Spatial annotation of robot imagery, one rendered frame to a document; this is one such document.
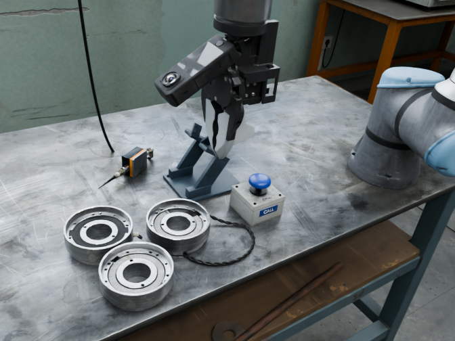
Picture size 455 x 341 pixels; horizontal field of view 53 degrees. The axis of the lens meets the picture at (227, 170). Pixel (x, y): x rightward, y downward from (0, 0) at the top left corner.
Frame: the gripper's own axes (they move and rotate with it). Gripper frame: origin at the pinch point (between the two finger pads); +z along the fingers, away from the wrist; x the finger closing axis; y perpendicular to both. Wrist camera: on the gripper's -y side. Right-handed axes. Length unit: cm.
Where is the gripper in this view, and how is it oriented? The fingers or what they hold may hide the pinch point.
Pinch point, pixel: (216, 151)
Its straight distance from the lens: 69.8
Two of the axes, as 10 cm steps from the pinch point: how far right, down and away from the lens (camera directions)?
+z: -0.9, 8.3, 5.5
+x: -5.5, -5.0, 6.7
